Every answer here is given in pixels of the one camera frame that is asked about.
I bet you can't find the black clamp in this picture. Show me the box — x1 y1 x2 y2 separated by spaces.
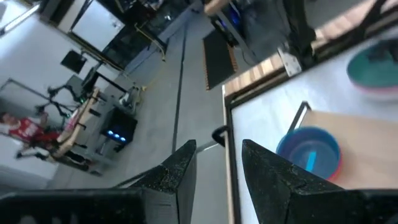
211 125 230 147

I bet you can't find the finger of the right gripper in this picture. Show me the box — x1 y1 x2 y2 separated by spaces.
369 39 398 62

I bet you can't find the yellow cable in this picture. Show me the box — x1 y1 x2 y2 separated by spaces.
133 23 167 63

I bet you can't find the background wooden robot table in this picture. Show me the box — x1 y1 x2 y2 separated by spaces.
51 88 101 162

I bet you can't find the person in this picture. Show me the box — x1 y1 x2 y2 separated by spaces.
0 111 62 162

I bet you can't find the silver mounting bracket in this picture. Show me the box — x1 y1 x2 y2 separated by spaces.
277 49 303 78

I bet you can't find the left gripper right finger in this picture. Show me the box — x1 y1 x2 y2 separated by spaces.
242 139 398 224

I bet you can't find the large dark green bowl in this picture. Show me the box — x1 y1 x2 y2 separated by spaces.
346 40 398 90

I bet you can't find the computer tower with blue lights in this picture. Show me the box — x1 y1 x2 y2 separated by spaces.
101 108 139 153

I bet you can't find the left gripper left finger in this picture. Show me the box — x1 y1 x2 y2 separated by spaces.
0 139 197 224

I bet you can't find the small turquoise bowl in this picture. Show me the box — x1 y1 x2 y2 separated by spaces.
275 126 341 181

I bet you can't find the small red bowl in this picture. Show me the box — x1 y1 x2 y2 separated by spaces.
326 146 343 184

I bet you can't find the white wall panel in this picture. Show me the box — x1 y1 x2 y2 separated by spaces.
70 0 126 53

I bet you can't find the black square wall panel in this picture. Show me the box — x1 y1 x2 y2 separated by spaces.
60 49 88 75

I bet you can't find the black hazard-striped floor mat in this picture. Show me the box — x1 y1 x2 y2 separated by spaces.
201 29 239 91

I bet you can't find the large pink bowl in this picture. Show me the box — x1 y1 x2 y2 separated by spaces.
349 81 398 95

